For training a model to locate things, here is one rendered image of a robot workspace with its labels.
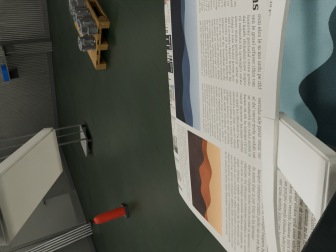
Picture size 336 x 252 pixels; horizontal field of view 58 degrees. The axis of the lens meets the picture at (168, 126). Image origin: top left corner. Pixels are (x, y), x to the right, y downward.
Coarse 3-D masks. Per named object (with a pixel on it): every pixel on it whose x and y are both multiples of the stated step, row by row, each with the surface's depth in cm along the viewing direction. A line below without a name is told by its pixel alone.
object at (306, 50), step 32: (256, 0) 19; (320, 0) 15; (256, 32) 19; (288, 32) 17; (320, 32) 16; (256, 64) 20; (288, 64) 18; (320, 64) 16; (256, 96) 21; (288, 96) 18; (320, 96) 16; (256, 128) 21; (320, 128) 17; (256, 160) 22; (256, 192) 23; (288, 192) 20; (256, 224) 24; (288, 224) 21
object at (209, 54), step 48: (192, 0) 27; (240, 0) 20; (192, 48) 28; (240, 48) 21; (192, 96) 30; (240, 96) 22; (192, 144) 32; (240, 144) 24; (192, 192) 34; (240, 192) 25; (240, 240) 26
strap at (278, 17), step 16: (272, 0) 16; (288, 0) 15; (272, 16) 16; (272, 32) 16; (272, 48) 16; (272, 64) 16; (272, 80) 16; (272, 96) 17; (272, 112) 17; (272, 128) 17; (272, 144) 17; (272, 160) 18; (272, 176) 18; (272, 192) 18; (272, 208) 19; (272, 224) 19; (272, 240) 20
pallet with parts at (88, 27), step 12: (72, 0) 384; (84, 0) 384; (96, 0) 388; (72, 12) 385; (84, 12) 374; (84, 24) 362; (96, 24) 366; (108, 24) 367; (84, 36) 382; (96, 36) 377; (84, 48) 383; (96, 48) 388; (96, 60) 409
